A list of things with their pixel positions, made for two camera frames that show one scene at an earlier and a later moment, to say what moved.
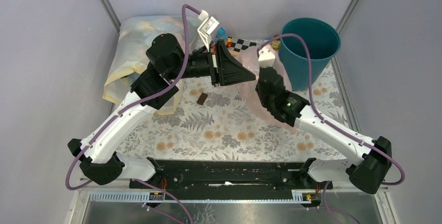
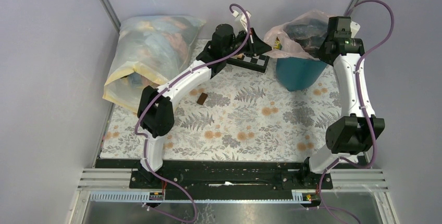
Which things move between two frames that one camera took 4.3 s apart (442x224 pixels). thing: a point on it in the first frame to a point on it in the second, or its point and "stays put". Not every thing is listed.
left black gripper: [224, 67] to [255, 46]
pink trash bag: [249, 57] to [302, 37]
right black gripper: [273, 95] to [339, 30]
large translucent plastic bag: [130, 58] stays put
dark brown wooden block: [201, 98] stays put
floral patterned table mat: [215, 123] stays put
